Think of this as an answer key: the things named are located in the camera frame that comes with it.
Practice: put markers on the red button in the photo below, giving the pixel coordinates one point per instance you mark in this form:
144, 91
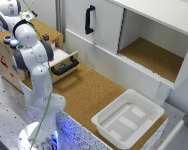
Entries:
7, 39

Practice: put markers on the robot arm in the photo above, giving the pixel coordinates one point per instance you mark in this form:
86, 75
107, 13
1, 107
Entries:
38, 87

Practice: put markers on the white plastic box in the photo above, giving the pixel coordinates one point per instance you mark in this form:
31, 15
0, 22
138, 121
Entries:
129, 120

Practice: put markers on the purple block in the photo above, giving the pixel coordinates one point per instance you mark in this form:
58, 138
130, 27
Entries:
45, 36

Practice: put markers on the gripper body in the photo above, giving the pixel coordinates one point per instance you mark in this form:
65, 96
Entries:
27, 15

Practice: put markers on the white sliding door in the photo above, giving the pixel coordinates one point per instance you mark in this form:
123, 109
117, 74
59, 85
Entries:
105, 23

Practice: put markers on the green button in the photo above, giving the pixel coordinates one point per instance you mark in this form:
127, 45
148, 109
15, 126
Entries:
20, 47

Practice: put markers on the wooden drawer box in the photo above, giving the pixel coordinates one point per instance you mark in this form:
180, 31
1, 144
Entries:
4, 68

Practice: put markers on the blue button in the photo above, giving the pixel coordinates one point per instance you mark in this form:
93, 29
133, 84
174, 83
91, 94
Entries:
14, 42

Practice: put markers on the white cabinet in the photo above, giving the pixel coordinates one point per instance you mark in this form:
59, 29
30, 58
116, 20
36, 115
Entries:
140, 78

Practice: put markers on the wooden drawer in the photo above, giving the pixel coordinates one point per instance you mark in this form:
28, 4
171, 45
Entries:
65, 56

